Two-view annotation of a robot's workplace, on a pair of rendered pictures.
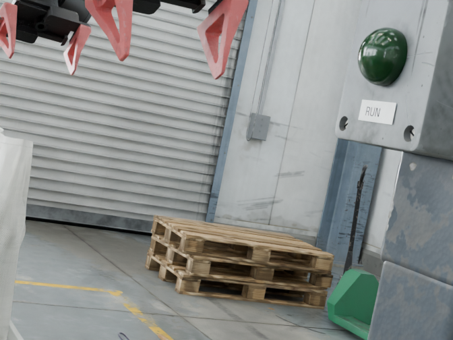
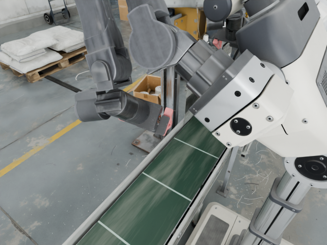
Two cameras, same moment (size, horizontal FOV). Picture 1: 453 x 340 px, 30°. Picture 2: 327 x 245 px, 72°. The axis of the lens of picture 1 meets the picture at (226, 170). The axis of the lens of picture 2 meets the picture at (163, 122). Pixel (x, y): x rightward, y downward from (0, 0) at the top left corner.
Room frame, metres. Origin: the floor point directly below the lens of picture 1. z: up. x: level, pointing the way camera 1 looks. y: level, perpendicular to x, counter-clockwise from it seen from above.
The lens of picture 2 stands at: (1.49, 0.73, 1.67)
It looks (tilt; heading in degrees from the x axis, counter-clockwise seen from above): 40 degrees down; 240
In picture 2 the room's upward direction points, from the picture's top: straight up
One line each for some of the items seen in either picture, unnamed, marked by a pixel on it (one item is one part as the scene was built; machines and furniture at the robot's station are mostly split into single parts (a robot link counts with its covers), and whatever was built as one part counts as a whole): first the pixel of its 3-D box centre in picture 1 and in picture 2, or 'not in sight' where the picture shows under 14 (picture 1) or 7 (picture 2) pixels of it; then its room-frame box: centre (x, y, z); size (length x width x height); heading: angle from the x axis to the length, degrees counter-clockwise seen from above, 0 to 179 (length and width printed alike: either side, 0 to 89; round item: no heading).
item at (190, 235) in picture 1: (240, 243); not in sight; (6.51, -0.22, 0.36); 1.20 x 0.82 x 0.14; 112
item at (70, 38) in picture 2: not in sight; (67, 39); (1.01, -3.25, 0.32); 0.66 x 0.43 x 0.15; 24
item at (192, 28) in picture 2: not in sight; (183, 26); (0.59, -0.56, 1.18); 0.34 x 0.25 x 0.31; 116
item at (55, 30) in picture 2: not in sight; (52, 34); (1.19, -3.63, 0.32); 0.68 x 0.45 x 0.15; 26
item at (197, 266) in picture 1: (240, 261); not in sight; (6.54, -0.24, 0.22); 1.21 x 0.84 x 0.14; 116
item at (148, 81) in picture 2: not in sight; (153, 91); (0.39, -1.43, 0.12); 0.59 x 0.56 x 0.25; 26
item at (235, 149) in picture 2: not in sight; (231, 161); (0.52, 0.06, 0.39); 0.03 x 0.03 x 0.78; 26
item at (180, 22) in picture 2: not in sight; (177, 27); (0.72, -0.44, 1.23); 0.28 x 0.07 x 0.16; 26
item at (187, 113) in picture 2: not in sight; (211, 83); (0.12, -0.71, 0.54); 1.05 x 0.02 x 0.41; 26
